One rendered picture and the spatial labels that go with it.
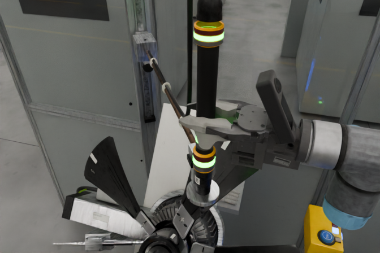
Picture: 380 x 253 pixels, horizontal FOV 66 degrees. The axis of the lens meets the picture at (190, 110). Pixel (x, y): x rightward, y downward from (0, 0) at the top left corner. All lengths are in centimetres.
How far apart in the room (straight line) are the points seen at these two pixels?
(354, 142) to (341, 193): 10
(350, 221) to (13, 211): 252
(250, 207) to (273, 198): 16
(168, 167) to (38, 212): 177
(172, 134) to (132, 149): 69
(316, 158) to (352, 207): 12
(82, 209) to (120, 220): 14
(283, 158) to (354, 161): 10
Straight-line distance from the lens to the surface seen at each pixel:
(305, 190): 163
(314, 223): 114
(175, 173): 106
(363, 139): 50
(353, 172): 52
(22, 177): 304
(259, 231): 194
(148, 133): 139
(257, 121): 48
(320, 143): 48
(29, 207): 276
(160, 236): 81
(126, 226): 103
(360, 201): 56
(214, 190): 64
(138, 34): 112
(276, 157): 52
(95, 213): 107
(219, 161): 79
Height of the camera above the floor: 195
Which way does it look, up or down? 34 degrees down
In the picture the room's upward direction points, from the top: straight up
